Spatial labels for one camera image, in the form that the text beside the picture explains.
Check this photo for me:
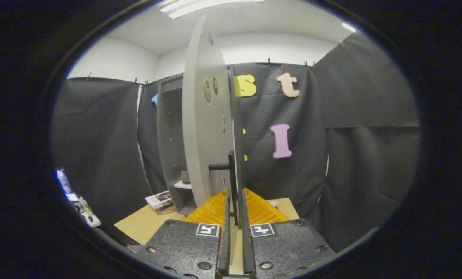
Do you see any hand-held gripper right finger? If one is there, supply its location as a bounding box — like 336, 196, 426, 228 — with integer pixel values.
241, 188, 337, 278

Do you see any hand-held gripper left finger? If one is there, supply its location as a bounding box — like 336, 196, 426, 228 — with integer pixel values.
137, 189, 232, 279

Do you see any grey shoe cabinet door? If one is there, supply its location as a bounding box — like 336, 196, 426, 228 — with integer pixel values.
182, 15, 240, 226

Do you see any dark grey shoe cabinet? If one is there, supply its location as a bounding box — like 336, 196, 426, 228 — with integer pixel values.
156, 65, 247, 216

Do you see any white printed box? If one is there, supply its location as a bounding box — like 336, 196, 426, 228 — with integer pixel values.
145, 191, 174, 210

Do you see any white patterned object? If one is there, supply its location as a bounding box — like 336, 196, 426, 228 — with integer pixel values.
74, 196, 102, 228

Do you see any blue glowing device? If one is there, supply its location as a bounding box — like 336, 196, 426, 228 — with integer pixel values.
55, 168, 78, 202

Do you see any long ceiling light panel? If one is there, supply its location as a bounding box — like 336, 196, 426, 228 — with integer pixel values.
160, 0, 264, 19

